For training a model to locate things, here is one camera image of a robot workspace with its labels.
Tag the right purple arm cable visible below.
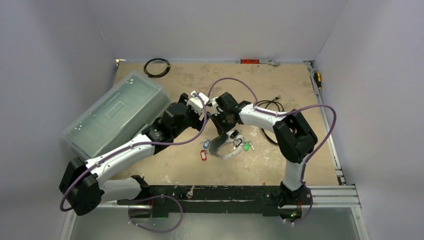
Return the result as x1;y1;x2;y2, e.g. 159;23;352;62
207;77;338;226

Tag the clear plastic storage box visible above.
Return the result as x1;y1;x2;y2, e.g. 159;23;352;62
62;70;171;159

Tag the aluminium frame rail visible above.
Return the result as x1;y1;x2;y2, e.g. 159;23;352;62
306;60;362;209

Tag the long black usb cable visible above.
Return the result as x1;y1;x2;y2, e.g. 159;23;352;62
256;96;286;147

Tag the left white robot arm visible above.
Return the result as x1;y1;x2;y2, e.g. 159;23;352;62
59;91;210;216

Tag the black key fob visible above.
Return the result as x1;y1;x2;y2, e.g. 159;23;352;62
229;129;239;139

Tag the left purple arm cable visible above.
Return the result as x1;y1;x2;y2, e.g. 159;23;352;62
59;93;209;213

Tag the silver key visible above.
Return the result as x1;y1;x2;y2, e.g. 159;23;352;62
186;185;195;199

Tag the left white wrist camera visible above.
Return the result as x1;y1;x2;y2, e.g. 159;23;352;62
187;90;210;116

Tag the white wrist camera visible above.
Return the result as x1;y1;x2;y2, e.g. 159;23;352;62
207;97;220;116
187;90;210;116

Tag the green key tag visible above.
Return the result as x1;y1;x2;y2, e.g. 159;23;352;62
243;141;255;152

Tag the yellow black screwdriver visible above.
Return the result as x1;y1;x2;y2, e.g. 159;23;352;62
313;71;322;90

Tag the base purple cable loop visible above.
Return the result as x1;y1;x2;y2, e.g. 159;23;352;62
127;194;185;234

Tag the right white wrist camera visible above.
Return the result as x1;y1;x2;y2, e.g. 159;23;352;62
207;97;220;116

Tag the small coiled black cable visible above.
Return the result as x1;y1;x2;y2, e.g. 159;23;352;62
143;58;171;79

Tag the blue key tag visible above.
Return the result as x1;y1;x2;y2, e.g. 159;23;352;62
202;139;211;150

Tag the red key tag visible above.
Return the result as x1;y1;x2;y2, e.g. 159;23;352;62
200;150;207;162

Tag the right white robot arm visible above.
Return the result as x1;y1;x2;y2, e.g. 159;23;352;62
207;92;318;204

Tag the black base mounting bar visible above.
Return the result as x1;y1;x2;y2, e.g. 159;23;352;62
118;176;313;222

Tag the red handled adjustable wrench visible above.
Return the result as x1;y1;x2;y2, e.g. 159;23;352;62
236;58;280;67

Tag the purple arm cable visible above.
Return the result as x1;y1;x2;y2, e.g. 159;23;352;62
59;93;209;213
207;77;338;226

